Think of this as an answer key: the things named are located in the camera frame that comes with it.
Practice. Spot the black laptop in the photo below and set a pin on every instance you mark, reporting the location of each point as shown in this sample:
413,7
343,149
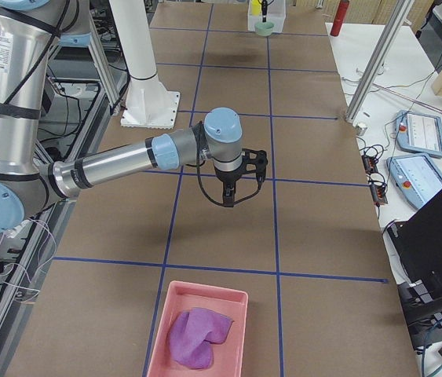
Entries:
418,242

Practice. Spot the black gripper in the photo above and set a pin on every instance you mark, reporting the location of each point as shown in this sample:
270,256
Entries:
227,181

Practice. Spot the red bottle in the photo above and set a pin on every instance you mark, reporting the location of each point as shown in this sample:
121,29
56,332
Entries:
339,17

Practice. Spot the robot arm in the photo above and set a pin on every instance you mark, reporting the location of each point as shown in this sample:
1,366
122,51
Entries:
28,31

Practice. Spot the near teach pendant tablet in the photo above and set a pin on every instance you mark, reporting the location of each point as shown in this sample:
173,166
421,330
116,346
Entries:
417,177

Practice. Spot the teach pendant tablet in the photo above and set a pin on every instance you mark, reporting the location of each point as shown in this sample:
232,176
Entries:
417,177
416,132

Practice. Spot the light green bowl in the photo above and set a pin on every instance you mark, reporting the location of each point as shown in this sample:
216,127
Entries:
264,29

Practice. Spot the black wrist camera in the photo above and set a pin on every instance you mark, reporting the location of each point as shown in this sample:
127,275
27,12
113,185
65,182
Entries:
255,162

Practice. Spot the purple cloth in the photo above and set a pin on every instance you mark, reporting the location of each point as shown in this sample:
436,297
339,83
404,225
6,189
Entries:
192,335

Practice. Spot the clear plastic box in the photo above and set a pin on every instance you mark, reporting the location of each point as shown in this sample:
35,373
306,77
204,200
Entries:
270,13

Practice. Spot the aluminium frame post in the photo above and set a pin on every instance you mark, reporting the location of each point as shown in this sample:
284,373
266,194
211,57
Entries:
386,39

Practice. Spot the far teach pendant tablet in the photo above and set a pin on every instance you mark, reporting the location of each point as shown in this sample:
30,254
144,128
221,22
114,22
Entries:
416,132

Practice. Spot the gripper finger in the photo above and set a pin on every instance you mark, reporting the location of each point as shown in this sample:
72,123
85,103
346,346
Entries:
264,10

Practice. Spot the pink plastic tray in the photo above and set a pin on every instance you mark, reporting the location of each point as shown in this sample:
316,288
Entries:
228,356

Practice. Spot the white camera stand base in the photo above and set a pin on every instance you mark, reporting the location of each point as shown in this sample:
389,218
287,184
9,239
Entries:
148,102

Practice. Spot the yellow plastic cup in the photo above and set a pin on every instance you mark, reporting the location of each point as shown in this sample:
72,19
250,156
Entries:
255,7

